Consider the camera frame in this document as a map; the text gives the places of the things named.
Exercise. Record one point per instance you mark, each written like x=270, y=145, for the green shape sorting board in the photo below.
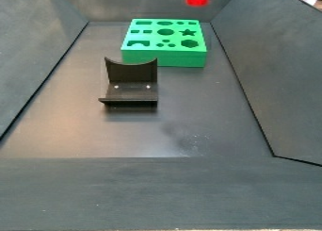
x=173, y=41

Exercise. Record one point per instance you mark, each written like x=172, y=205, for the black curved holder stand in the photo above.
x=132, y=83

